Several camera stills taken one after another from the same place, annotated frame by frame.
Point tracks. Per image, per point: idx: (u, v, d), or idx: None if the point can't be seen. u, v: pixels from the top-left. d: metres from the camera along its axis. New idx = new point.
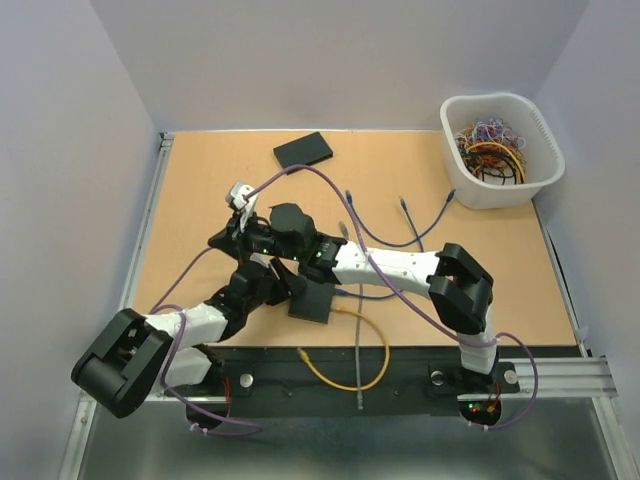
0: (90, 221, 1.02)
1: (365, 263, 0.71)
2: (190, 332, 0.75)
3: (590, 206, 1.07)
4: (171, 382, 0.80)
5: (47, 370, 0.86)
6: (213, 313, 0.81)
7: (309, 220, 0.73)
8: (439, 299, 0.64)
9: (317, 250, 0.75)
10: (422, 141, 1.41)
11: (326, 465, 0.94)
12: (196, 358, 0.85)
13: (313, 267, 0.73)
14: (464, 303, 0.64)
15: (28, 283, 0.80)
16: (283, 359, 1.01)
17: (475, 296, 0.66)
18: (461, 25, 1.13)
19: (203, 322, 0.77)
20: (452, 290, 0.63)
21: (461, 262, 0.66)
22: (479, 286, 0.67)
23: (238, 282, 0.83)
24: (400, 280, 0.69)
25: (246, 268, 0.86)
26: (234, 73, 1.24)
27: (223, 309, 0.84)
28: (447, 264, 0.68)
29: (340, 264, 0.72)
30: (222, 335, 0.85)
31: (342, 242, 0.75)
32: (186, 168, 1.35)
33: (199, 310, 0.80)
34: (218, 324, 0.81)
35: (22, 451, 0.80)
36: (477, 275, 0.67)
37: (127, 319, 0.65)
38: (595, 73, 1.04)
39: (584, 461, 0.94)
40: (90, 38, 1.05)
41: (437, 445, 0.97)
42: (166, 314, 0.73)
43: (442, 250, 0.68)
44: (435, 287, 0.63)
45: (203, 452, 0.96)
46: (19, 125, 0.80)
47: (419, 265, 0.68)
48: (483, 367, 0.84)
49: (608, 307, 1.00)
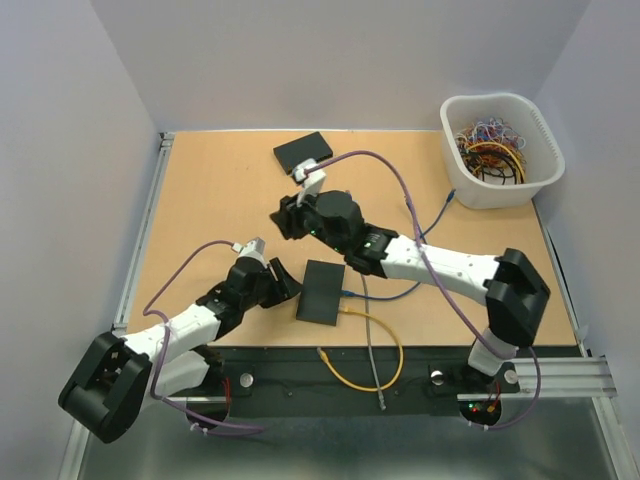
0: (90, 221, 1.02)
1: (418, 259, 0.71)
2: (176, 343, 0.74)
3: (590, 206, 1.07)
4: (169, 391, 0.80)
5: (47, 370, 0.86)
6: (203, 316, 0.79)
7: (356, 208, 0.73)
8: (495, 305, 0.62)
9: (365, 239, 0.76)
10: (422, 141, 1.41)
11: (327, 465, 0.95)
12: (190, 363, 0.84)
13: (361, 257, 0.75)
14: (519, 312, 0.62)
15: (28, 285, 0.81)
16: (282, 360, 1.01)
17: (531, 306, 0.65)
18: (461, 25, 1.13)
19: (190, 330, 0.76)
20: (510, 297, 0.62)
21: (522, 270, 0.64)
22: (536, 297, 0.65)
23: (236, 276, 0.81)
24: (453, 280, 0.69)
25: (245, 262, 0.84)
26: (235, 73, 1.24)
27: (218, 307, 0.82)
28: (505, 270, 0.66)
29: (391, 257, 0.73)
30: (219, 331, 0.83)
31: (392, 234, 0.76)
32: (186, 168, 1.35)
33: (188, 315, 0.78)
34: (211, 325, 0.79)
35: (23, 451, 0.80)
36: (536, 286, 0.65)
37: (106, 345, 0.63)
38: (594, 74, 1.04)
39: (584, 460, 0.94)
40: (90, 39, 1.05)
41: (438, 445, 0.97)
42: (150, 329, 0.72)
43: (504, 255, 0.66)
44: (493, 292, 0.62)
45: (203, 452, 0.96)
46: (19, 125, 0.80)
47: (475, 267, 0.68)
48: (489, 368, 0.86)
49: (608, 307, 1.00)
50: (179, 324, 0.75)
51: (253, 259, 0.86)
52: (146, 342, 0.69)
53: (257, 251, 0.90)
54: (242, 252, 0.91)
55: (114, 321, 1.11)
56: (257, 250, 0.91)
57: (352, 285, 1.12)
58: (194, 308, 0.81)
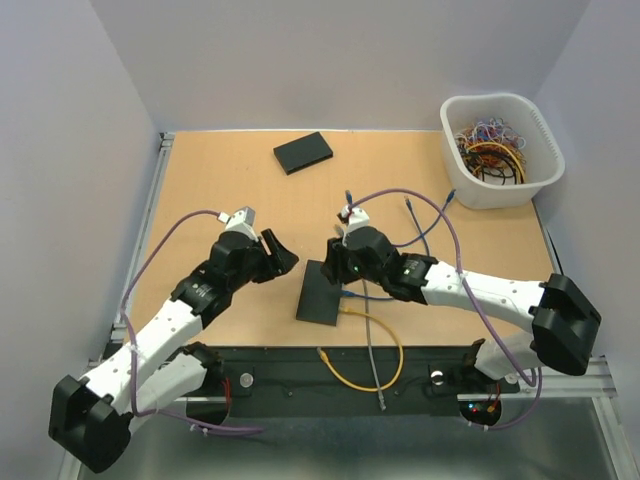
0: (90, 222, 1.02)
1: (458, 285, 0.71)
2: (150, 363, 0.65)
3: (590, 207, 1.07)
4: (165, 402, 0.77)
5: (47, 371, 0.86)
6: (179, 318, 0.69)
7: (381, 237, 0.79)
8: (544, 334, 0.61)
9: (399, 267, 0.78)
10: (422, 141, 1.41)
11: (326, 465, 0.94)
12: (182, 371, 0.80)
13: (399, 284, 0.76)
14: (569, 341, 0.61)
15: (28, 285, 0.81)
16: (282, 360, 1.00)
17: (581, 333, 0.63)
18: (460, 25, 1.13)
19: (162, 345, 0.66)
20: (558, 326, 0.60)
21: (569, 296, 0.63)
22: (586, 323, 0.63)
23: (219, 255, 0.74)
24: (496, 306, 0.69)
25: (229, 241, 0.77)
26: (234, 73, 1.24)
27: (201, 290, 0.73)
28: (551, 295, 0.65)
29: (430, 283, 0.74)
30: (204, 318, 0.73)
31: (427, 258, 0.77)
32: (186, 168, 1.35)
33: (157, 325, 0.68)
34: (191, 325, 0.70)
35: (22, 451, 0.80)
36: (585, 312, 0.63)
37: (67, 389, 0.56)
38: (594, 75, 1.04)
39: (584, 460, 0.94)
40: (90, 40, 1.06)
41: (437, 446, 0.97)
42: (113, 357, 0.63)
43: (550, 280, 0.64)
44: (541, 320, 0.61)
45: (203, 452, 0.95)
46: (18, 125, 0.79)
47: (519, 293, 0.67)
48: (494, 372, 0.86)
49: (609, 307, 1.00)
50: (150, 340, 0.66)
51: (237, 235, 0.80)
52: (112, 375, 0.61)
53: (246, 224, 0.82)
54: (229, 224, 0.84)
55: (113, 322, 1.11)
56: (246, 222, 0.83)
57: (352, 285, 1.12)
58: (169, 306, 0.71)
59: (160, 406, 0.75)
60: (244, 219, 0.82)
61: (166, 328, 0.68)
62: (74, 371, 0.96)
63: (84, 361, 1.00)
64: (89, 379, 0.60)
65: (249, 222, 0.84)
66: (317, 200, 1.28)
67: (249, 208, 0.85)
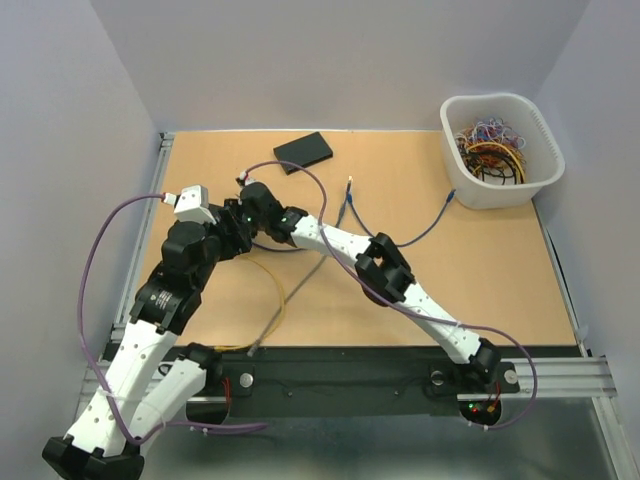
0: (90, 223, 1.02)
1: (316, 233, 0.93)
2: (131, 397, 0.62)
3: (590, 207, 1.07)
4: (172, 414, 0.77)
5: (46, 369, 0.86)
6: (145, 341, 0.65)
7: (264, 190, 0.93)
8: (360, 271, 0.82)
9: (279, 216, 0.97)
10: (422, 142, 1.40)
11: (326, 466, 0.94)
12: (181, 381, 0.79)
13: (276, 230, 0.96)
14: (378, 278, 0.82)
15: (28, 284, 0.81)
16: (282, 359, 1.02)
17: (394, 277, 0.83)
18: (459, 25, 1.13)
19: (137, 377, 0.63)
20: (371, 266, 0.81)
21: (386, 249, 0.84)
22: (399, 270, 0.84)
23: (172, 255, 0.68)
24: (338, 252, 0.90)
25: (179, 235, 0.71)
26: (234, 72, 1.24)
27: (165, 294, 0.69)
28: (377, 249, 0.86)
29: (298, 231, 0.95)
30: (174, 321, 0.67)
31: (301, 213, 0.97)
32: (186, 168, 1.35)
33: (125, 360, 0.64)
34: (161, 344, 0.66)
35: (23, 451, 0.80)
36: (398, 262, 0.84)
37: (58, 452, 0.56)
38: (595, 74, 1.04)
39: (584, 461, 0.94)
40: (90, 39, 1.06)
41: (438, 445, 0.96)
42: (90, 406, 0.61)
43: (374, 237, 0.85)
44: (359, 262, 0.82)
45: (204, 452, 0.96)
46: (18, 125, 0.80)
47: (354, 244, 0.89)
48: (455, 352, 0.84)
49: (608, 308, 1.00)
50: (122, 374, 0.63)
51: (187, 225, 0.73)
52: (94, 426, 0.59)
53: (203, 206, 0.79)
54: (180, 207, 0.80)
55: (113, 321, 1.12)
56: (203, 206, 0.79)
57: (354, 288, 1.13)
58: (130, 330, 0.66)
59: (168, 420, 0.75)
60: (199, 202, 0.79)
61: (135, 357, 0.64)
62: (73, 370, 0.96)
63: (84, 360, 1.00)
64: (73, 436, 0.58)
65: (204, 204, 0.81)
66: (316, 201, 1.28)
67: (200, 186, 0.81)
